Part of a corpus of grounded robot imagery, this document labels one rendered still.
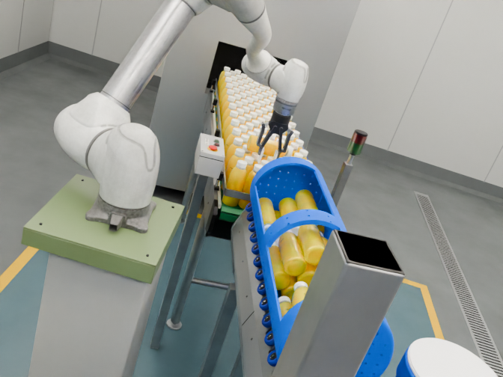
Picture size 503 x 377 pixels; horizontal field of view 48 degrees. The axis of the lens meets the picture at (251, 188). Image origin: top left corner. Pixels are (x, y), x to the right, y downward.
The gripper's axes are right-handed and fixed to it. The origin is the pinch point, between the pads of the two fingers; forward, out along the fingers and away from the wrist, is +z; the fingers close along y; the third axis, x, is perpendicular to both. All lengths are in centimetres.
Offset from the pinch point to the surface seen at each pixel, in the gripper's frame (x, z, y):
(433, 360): -99, 8, 40
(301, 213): -66, -11, 0
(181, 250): 1, 53, -23
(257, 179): -28.8, -1.9, -7.7
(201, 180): 0.6, 17.2, -23.4
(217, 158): -7.4, 2.7, -20.8
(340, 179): 18.4, 9.1, 40.7
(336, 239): -166, -58, -30
